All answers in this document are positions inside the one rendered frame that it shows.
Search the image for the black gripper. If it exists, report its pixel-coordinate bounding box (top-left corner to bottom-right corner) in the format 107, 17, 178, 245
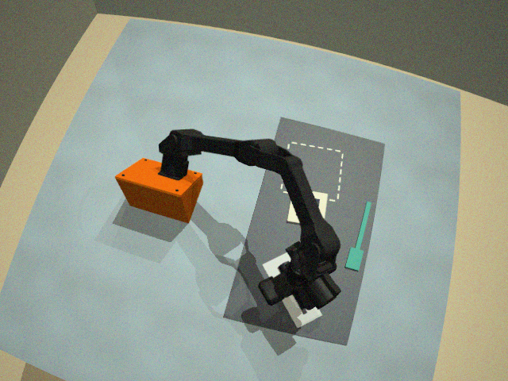
258, 262, 307, 306

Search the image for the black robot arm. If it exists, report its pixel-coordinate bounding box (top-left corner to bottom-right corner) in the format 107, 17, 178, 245
158, 129, 341, 310

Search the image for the green small trowel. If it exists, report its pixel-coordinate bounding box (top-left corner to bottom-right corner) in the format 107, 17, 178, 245
345, 201, 371, 271

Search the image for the cream square tile with dark centre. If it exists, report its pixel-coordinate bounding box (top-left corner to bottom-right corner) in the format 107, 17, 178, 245
287, 191, 327, 224

